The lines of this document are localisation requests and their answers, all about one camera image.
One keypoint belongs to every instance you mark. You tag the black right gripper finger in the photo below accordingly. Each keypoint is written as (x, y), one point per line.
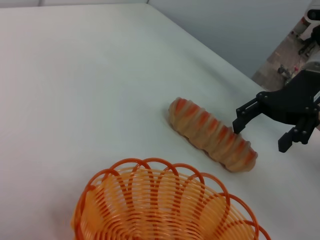
(243, 117)
(303, 131)

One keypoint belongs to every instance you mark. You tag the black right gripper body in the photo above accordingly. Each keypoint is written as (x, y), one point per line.
(290, 102)

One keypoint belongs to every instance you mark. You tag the long striped bread loaf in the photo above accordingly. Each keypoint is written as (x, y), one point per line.
(200, 130)

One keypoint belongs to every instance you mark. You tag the orange woven plastic basket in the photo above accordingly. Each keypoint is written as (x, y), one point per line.
(87, 215)

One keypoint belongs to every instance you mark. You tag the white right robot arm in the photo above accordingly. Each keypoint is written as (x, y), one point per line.
(313, 63)

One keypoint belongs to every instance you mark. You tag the small pink floor object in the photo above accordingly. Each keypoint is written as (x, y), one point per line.
(290, 71)

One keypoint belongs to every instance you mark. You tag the dark floor equipment stand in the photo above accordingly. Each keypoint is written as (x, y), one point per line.
(305, 40)

